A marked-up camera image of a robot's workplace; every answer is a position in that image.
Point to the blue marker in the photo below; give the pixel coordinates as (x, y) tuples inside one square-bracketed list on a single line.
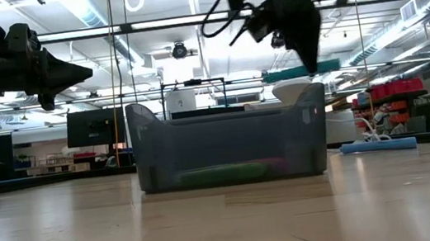
[(380, 146), (284, 74)]

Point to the large red storage bin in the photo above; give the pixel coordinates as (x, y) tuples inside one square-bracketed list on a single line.
[(406, 86)]

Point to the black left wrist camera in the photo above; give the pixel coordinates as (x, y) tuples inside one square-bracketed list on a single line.
[(21, 38)]

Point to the green marker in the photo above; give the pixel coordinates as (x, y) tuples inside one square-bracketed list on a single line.
[(222, 175)]

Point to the small red storage bin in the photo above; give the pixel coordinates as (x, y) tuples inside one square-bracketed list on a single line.
[(379, 92)]

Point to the long black light rail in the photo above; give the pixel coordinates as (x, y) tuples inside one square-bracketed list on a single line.
[(71, 102)]

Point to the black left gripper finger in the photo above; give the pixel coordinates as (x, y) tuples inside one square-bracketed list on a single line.
[(63, 74)]

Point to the black storage shelf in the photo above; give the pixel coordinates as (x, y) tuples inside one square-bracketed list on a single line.
[(403, 95)]

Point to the black computer monitor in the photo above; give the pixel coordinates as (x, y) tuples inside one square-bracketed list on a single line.
[(93, 128)]

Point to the black overhead rig bar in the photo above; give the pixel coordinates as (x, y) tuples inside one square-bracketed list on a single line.
[(126, 28)]

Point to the white bucket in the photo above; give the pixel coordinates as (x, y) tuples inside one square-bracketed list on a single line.
[(341, 129)]

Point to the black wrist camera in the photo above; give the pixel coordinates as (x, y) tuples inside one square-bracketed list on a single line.
[(21, 38), (264, 22)]

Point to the black cabinet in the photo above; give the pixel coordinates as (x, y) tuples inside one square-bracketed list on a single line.
[(205, 112)]

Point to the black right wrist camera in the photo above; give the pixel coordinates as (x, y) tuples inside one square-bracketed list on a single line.
[(264, 22)]

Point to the black overhead camera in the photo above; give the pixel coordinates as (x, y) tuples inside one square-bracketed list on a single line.
[(179, 51)]

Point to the white cylindrical container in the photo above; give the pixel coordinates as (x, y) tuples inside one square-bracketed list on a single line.
[(181, 100)]

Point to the dark translucent plastic bin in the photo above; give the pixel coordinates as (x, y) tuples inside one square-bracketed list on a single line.
[(226, 144)]

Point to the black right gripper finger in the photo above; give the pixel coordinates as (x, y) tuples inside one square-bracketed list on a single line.
[(306, 37)]

